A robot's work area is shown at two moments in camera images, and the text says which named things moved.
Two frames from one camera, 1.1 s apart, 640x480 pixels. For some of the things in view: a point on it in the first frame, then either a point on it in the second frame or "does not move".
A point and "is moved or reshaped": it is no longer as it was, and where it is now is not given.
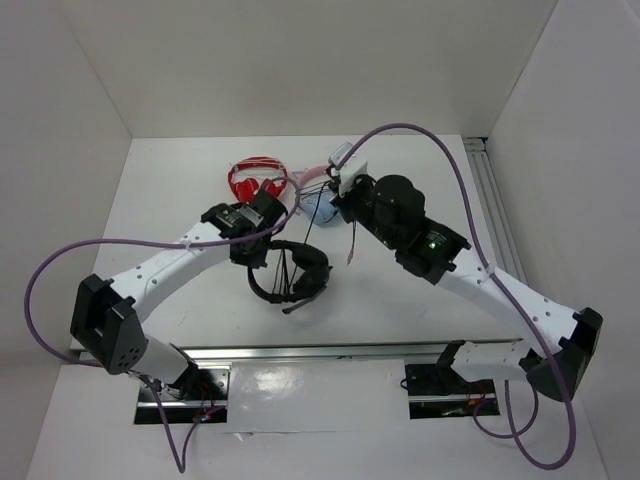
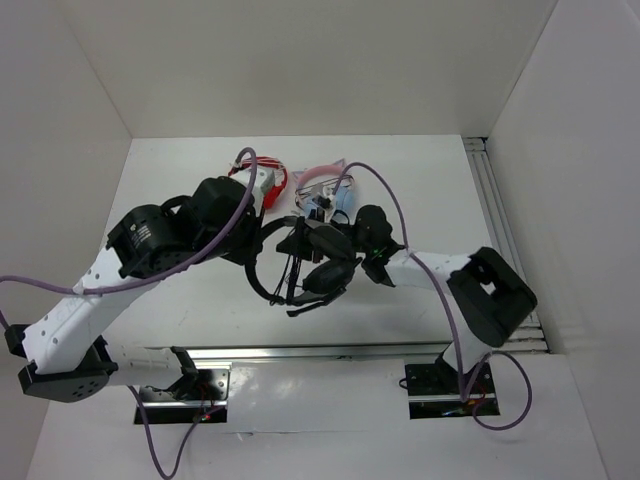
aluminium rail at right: [502, 244] does not move
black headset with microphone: [313, 280] is moved or reshaped
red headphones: [244, 189] does not move
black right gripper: [341, 199] to [289, 245]
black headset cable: [289, 283] to [296, 266]
